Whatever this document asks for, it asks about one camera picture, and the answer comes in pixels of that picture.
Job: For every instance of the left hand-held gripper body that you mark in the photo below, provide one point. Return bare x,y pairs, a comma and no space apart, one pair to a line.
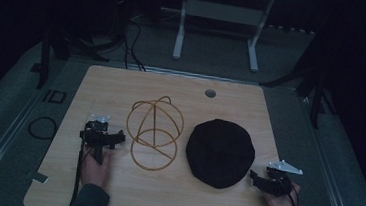
98,136

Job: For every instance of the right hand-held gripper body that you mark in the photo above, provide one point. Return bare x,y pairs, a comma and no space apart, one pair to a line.
279,181

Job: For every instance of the black beret hat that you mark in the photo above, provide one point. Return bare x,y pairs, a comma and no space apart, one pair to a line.
220,153

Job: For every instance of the person's left hand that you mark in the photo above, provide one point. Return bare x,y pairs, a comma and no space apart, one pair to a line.
95,172

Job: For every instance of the black tripod stand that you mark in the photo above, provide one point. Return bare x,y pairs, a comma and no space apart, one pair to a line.
316,91
46,54

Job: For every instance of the white metal desk frame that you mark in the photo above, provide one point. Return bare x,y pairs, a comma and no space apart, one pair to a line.
219,12

